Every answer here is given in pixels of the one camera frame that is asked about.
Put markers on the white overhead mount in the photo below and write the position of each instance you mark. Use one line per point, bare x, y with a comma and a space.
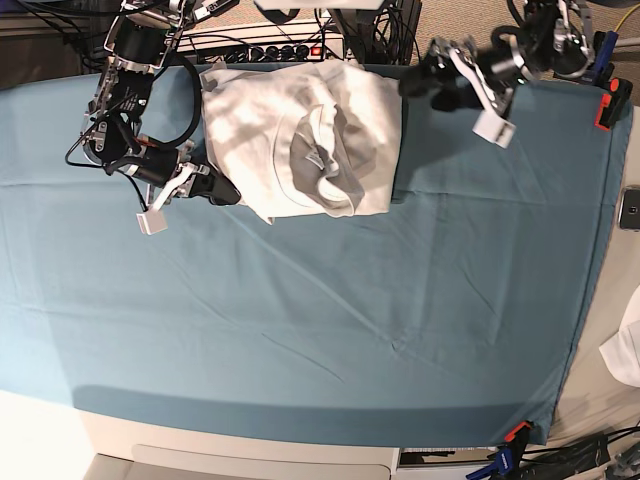
323, 4

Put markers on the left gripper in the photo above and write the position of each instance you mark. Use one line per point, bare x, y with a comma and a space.
466, 77

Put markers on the silver phone at edge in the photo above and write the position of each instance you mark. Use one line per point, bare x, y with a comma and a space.
629, 211

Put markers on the orange black clamp top right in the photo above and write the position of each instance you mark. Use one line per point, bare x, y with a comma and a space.
617, 93

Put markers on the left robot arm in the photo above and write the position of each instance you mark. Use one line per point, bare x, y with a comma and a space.
554, 36

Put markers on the blue clamp top right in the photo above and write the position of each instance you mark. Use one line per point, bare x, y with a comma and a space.
600, 72

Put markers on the orange blue clamp bottom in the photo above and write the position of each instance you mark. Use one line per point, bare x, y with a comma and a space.
508, 456

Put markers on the teal table cover cloth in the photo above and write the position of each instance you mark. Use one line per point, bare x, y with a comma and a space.
442, 323

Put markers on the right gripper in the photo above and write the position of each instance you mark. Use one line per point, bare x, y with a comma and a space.
176, 173

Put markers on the power strip with red switch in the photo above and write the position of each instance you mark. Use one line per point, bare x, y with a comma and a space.
286, 53

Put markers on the white T-shirt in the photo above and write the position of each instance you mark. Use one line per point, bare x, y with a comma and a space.
314, 138

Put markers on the white cloth at right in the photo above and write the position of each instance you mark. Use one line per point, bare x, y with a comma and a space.
621, 351

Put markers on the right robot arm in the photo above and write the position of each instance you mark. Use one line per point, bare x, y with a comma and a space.
141, 44

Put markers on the beige drawer cabinet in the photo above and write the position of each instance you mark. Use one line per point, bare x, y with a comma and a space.
232, 456

